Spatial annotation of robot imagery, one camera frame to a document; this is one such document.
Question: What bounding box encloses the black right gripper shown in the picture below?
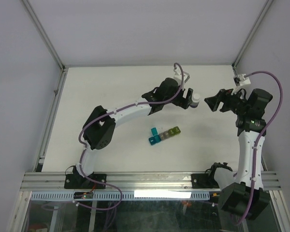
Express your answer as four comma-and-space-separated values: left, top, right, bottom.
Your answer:
204, 85, 249, 116

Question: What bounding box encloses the white pill bottle blue label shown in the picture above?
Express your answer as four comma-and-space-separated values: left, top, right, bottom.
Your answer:
190, 93, 201, 108

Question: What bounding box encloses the multicolour weekly pill organizer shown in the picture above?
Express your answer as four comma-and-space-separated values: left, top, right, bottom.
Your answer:
148, 126, 181, 145

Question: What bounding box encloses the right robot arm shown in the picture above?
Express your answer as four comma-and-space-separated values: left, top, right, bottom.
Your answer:
204, 88, 273, 220

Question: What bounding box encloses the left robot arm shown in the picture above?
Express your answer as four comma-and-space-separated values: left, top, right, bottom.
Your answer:
74, 77, 193, 188

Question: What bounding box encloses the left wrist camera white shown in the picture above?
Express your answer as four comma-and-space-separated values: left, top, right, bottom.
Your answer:
173, 68, 190, 85

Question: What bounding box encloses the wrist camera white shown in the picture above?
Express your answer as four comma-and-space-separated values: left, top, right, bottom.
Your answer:
232, 74, 251, 95
173, 68, 190, 85

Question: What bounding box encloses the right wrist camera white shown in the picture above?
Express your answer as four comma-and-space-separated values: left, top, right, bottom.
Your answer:
232, 74, 251, 95

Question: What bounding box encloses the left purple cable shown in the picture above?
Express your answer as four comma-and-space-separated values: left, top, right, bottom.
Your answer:
73, 62, 184, 208

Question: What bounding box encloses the purple cable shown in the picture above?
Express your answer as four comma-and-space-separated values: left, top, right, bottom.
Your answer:
73, 62, 184, 208
232, 70, 283, 225

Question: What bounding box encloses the right aluminium frame post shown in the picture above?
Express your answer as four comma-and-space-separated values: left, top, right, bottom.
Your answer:
232, 0, 275, 74

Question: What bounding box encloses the aluminium frame post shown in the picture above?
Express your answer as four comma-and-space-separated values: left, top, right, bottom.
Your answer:
20, 0, 65, 71
232, 0, 275, 74

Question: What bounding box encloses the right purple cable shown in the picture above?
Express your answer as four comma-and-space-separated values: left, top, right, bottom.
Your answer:
232, 70, 283, 225

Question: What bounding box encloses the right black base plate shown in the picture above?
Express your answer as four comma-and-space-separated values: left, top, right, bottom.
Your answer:
191, 169, 219, 189

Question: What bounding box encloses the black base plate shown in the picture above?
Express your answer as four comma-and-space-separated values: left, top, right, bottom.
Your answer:
191, 169, 219, 189
64, 165, 107, 190

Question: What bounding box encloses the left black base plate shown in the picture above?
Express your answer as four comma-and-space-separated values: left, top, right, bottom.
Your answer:
64, 165, 107, 190

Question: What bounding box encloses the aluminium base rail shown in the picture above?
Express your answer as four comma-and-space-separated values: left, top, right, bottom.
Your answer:
20, 171, 281, 191

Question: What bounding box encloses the left aluminium frame post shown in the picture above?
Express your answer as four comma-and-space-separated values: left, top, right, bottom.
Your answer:
20, 0, 65, 71

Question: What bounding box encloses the grey slotted cable duct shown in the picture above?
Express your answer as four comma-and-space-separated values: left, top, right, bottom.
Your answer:
31, 190, 210, 202

